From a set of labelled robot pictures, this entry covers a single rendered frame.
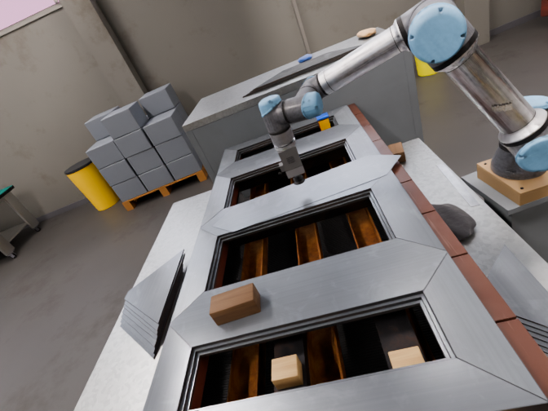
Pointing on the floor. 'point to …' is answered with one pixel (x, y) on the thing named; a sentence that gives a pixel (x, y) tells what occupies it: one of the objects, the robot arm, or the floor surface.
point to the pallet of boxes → (144, 147)
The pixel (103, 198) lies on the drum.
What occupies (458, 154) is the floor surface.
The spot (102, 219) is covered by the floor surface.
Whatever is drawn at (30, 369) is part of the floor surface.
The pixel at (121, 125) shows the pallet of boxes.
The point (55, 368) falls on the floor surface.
